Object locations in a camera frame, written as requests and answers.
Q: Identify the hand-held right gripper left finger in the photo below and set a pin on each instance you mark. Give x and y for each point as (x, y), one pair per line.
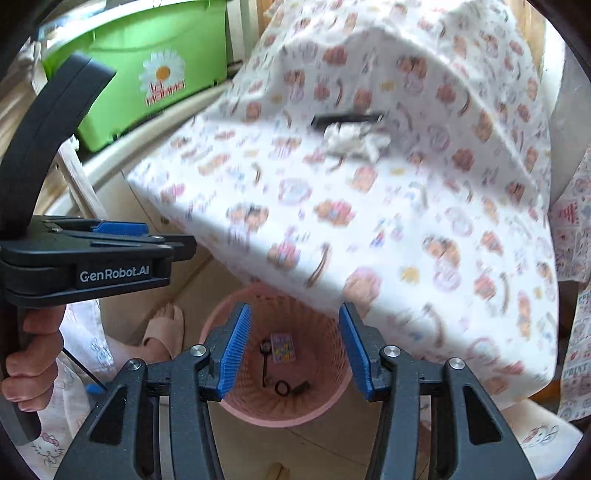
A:
(235, 355)

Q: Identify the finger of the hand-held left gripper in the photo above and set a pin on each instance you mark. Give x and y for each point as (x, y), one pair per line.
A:
(120, 228)
(180, 247)

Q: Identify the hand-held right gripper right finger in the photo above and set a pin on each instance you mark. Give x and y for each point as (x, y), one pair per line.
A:
(355, 355)

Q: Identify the black long clip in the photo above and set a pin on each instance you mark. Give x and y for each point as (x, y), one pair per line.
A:
(266, 364)

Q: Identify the colourful tissue packet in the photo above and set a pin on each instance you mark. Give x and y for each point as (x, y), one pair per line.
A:
(282, 347)

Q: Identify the black cylinder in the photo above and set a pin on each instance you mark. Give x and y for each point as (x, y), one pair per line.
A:
(302, 387)

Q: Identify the pink plastic basket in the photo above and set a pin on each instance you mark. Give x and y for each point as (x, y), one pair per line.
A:
(295, 314)

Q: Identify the white tissue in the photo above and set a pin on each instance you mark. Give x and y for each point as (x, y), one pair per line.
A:
(351, 141)

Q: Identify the black marker pen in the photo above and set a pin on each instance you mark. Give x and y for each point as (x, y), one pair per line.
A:
(341, 119)

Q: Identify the person's left hand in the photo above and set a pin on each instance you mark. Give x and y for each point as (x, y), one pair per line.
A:
(39, 355)

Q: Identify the person's white printed clothing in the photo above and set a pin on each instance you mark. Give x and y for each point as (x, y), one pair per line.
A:
(78, 318)

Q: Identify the person's foot in slipper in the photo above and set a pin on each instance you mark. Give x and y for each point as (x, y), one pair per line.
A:
(164, 327)

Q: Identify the bear printed cloth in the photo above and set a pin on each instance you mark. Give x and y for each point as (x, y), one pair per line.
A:
(369, 207)

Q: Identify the green plastic storage box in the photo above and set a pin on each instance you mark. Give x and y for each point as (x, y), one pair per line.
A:
(129, 41)

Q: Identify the red printed cloth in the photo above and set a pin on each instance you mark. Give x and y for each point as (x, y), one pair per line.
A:
(572, 230)

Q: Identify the wooden door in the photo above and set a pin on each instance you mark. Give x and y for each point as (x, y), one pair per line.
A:
(531, 27)

